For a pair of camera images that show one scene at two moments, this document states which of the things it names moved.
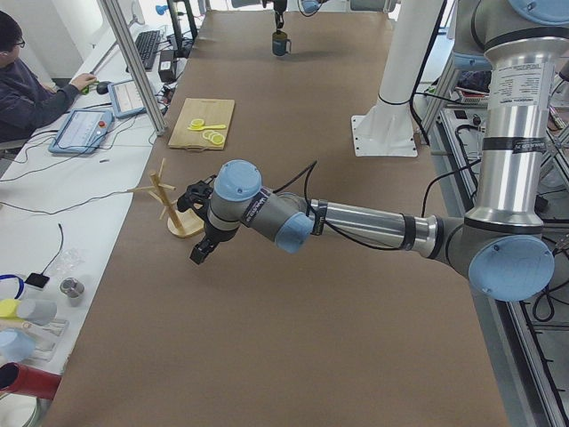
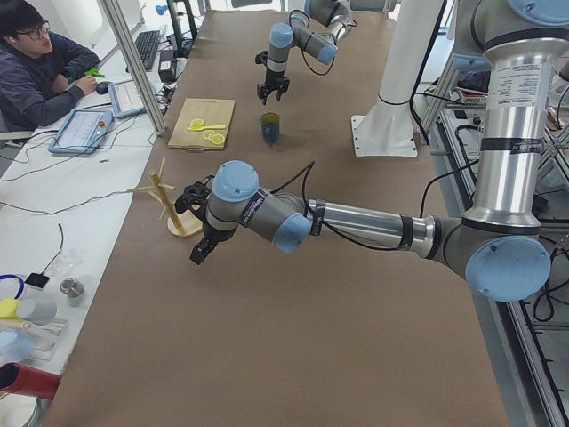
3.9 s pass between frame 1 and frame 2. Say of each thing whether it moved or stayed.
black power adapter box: stayed
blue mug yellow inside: moved
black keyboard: stayed
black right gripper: moved
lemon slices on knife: stayed
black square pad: stayed
